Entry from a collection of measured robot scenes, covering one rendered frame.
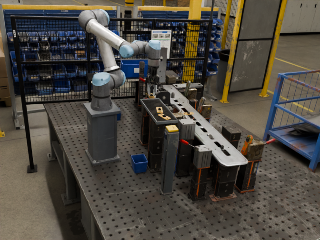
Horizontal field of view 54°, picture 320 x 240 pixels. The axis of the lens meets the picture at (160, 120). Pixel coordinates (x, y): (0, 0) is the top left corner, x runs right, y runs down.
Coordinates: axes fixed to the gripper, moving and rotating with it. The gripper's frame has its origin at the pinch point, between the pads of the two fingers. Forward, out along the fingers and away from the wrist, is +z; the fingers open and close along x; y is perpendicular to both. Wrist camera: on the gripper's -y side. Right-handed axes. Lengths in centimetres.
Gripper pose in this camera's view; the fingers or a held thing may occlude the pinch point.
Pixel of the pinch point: (151, 93)
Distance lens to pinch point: 212.6
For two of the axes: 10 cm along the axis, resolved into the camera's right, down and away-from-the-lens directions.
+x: 9.9, 0.0, 1.5
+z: -0.7, 9.0, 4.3
